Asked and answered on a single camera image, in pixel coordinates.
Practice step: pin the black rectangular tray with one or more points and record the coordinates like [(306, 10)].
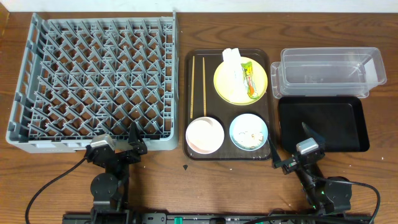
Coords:
[(338, 119)]

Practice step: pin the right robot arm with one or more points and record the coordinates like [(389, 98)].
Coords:
[(327, 195)]

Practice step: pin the green orange snack wrapper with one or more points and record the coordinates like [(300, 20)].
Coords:
[(248, 80)]

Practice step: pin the white pink bowl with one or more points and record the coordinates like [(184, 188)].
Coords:
[(204, 135)]

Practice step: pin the light blue bowl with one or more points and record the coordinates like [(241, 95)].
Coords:
[(248, 122)]

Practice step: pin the clear plastic bin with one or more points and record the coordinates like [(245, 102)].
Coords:
[(327, 71)]

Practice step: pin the grey plastic dish rack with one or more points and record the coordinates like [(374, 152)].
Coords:
[(82, 78)]

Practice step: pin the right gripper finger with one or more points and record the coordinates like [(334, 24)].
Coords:
[(312, 134), (275, 157)]

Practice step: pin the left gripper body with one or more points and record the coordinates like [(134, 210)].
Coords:
[(121, 154)]

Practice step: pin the rice food scraps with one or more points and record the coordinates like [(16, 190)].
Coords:
[(249, 139)]

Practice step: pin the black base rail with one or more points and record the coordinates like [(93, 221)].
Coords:
[(162, 218)]

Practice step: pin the wooden chopstick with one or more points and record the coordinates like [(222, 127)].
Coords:
[(204, 86), (192, 87)]

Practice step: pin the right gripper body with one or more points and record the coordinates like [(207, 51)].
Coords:
[(291, 166)]

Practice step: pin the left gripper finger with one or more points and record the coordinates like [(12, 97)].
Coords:
[(121, 145), (135, 140)]

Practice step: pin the dark brown serving tray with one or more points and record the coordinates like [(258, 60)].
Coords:
[(222, 111)]

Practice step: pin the yellow round plate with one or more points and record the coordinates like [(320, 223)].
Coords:
[(222, 82)]

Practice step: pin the white napkin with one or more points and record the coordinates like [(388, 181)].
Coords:
[(232, 60)]

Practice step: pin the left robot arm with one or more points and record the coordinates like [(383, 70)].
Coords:
[(110, 188)]

